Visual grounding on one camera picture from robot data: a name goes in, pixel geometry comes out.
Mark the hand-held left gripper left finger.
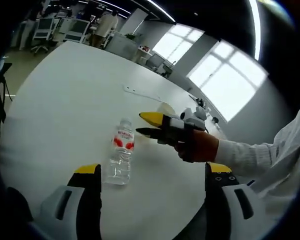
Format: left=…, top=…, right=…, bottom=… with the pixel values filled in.
left=40, top=163, right=103, bottom=240

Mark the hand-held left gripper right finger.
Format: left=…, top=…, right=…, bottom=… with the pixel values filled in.
left=205, top=161, right=267, bottom=240

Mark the clear plastic water bottle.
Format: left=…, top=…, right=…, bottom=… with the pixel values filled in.
left=102, top=118, right=136, bottom=186

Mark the person's right hand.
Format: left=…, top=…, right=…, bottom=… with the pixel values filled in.
left=173, top=129, right=220, bottom=164

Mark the clear plastic strip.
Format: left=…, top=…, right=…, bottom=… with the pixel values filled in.
left=122, top=84, right=164, bottom=101

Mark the large window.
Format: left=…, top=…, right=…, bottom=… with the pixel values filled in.
left=152, top=24, right=205, bottom=66
left=188, top=40, right=269, bottom=123

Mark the white table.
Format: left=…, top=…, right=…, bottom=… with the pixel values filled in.
left=0, top=40, right=229, bottom=240

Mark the white mesh office chair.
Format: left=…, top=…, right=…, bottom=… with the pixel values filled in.
left=30, top=18, right=56, bottom=55
left=63, top=18, right=91, bottom=44

